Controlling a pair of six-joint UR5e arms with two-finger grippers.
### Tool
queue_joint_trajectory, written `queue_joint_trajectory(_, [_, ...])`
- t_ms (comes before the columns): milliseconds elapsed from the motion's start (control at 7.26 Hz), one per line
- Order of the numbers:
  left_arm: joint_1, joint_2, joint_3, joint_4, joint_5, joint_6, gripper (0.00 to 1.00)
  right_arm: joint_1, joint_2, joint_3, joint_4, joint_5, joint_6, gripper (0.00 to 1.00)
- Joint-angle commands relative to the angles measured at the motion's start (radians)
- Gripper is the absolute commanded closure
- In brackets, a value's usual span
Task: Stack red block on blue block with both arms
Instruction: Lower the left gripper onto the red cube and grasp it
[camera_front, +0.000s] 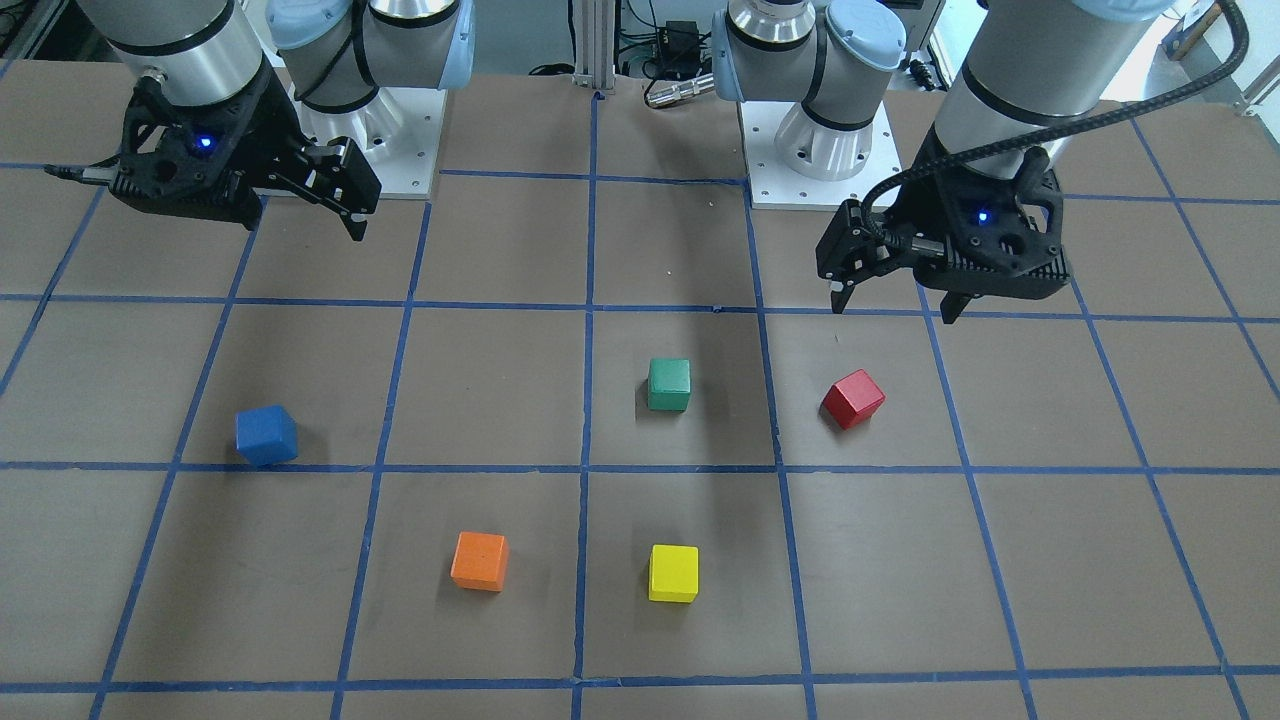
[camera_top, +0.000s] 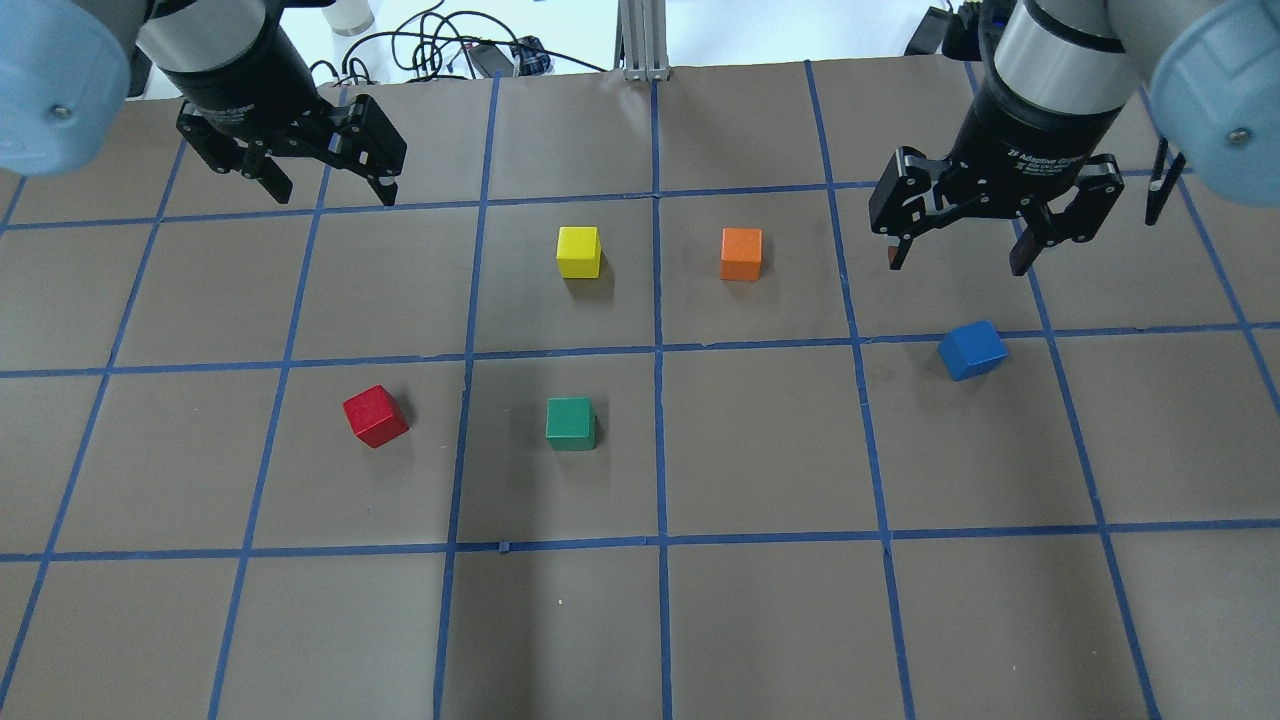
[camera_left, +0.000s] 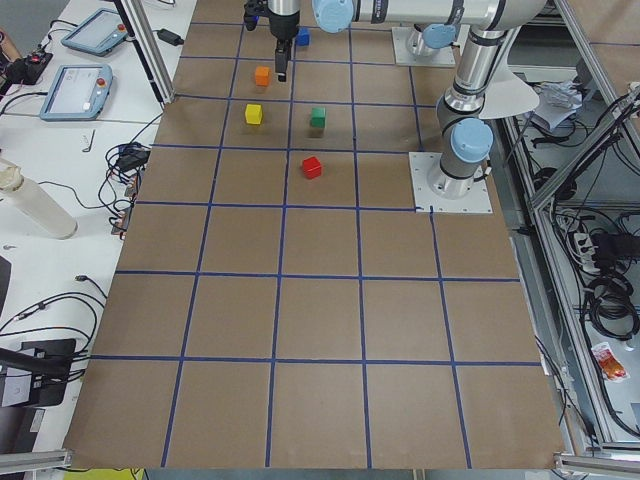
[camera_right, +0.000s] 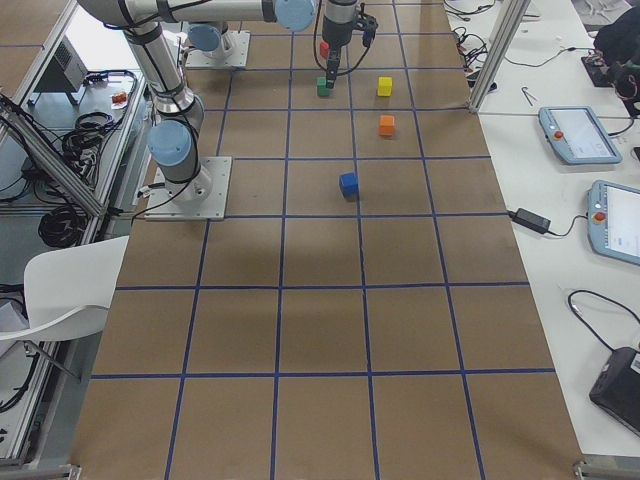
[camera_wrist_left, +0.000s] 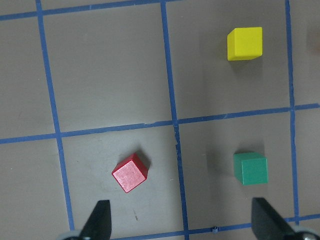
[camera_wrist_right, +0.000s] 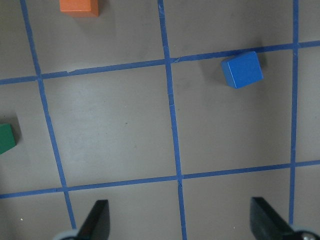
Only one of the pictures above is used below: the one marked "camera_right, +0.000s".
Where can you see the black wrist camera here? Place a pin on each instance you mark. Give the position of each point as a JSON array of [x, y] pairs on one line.
[[367, 25]]

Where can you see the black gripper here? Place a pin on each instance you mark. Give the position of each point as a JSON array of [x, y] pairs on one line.
[[336, 31]]

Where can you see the aluminium frame post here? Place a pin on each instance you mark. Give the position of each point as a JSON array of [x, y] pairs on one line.
[[504, 30]]

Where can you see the black power adapter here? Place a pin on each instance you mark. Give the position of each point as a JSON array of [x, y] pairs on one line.
[[530, 220]]

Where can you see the upper teach pendant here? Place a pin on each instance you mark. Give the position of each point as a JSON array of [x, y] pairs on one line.
[[576, 135]]

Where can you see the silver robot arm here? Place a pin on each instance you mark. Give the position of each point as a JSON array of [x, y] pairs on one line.
[[173, 142], [210, 38]]

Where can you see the teach pendant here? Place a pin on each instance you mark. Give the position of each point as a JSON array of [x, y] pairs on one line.
[[576, 135], [613, 221]]

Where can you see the grey control box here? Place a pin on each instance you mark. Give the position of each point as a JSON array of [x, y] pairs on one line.
[[65, 73]]

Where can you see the white plastic chair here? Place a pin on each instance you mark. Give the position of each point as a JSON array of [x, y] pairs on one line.
[[68, 292]]

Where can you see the orange wooden block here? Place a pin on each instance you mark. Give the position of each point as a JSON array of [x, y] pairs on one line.
[[386, 126]]

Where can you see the red wooden block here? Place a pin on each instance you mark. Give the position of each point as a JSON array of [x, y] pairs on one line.
[[324, 49]]

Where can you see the lower teach pendant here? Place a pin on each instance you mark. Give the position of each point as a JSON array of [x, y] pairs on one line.
[[613, 221]]

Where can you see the green wooden block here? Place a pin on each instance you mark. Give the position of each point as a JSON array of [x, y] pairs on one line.
[[323, 89]]

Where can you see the yellow wooden block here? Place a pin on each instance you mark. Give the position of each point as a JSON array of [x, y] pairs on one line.
[[384, 86]]

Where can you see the black device lower right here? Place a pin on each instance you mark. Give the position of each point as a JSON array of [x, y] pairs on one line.
[[616, 390]]

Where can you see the blue wooden block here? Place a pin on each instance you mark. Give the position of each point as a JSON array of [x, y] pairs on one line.
[[349, 185]]

